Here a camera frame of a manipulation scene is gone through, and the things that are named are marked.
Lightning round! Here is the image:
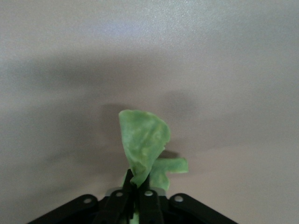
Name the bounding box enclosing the green lettuce leaf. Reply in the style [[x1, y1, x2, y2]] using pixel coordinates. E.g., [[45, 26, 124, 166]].
[[118, 109, 189, 224]]

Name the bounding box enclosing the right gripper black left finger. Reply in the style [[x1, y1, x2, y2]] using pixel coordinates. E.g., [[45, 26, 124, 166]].
[[93, 168, 135, 224]]

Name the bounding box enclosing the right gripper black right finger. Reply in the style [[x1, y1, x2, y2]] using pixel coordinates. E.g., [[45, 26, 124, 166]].
[[136, 172, 164, 224]]

